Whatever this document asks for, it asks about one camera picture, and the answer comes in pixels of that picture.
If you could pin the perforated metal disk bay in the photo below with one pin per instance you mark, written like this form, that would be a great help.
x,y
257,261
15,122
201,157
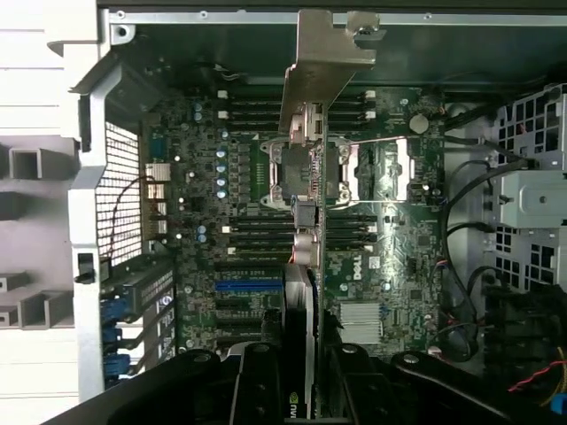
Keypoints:
x,y
531,199

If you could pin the green motherboard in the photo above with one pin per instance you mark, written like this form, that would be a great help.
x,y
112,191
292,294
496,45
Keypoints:
x,y
398,274

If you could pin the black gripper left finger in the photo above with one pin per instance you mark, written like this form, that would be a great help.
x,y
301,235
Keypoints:
x,y
261,385

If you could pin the round coin battery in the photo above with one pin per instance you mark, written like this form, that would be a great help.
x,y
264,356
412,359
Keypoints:
x,y
418,124

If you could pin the black RAM slot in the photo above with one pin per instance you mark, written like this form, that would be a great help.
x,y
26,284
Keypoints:
x,y
252,114
257,230
257,241
257,253
252,125
252,104
252,94
257,218

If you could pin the grey parts rack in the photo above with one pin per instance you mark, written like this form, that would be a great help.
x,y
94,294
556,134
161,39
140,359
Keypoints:
x,y
44,177

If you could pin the blue expansion slot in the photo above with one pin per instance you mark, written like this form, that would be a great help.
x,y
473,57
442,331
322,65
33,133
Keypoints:
x,y
248,285

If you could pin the silver chipset heatsink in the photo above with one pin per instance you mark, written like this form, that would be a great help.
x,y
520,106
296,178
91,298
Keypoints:
x,y
361,323

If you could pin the black open PC case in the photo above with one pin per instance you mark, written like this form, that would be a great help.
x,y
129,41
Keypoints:
x,y
84,199

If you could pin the metal socket cover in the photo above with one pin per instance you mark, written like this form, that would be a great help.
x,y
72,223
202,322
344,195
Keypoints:
x,y
398,177

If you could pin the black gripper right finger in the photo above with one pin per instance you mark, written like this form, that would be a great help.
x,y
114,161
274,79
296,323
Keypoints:
x,y
354,389

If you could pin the CPU socket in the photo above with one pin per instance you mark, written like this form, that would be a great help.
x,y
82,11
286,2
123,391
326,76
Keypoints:
x,y
275,152

